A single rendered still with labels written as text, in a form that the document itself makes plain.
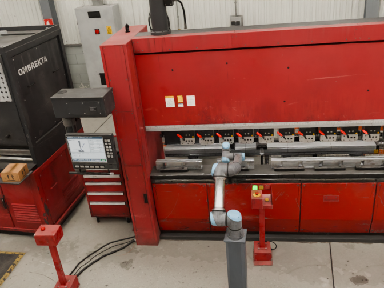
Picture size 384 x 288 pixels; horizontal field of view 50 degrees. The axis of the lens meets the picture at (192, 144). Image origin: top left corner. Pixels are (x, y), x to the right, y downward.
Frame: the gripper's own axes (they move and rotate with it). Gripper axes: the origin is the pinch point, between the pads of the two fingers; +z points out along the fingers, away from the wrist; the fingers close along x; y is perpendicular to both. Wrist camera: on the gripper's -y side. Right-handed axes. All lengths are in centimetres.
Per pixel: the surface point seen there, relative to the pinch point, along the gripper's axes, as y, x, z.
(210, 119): 30.7, 16.3, -32.1
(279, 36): 80, -51, -94
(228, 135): 19.4, -1.1, -18.8
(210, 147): 24.0, 21.7, 23.3
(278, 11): 361, -71, 207
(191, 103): 42, 33, -46
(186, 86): 54, 37, -60
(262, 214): -54, -33, 14
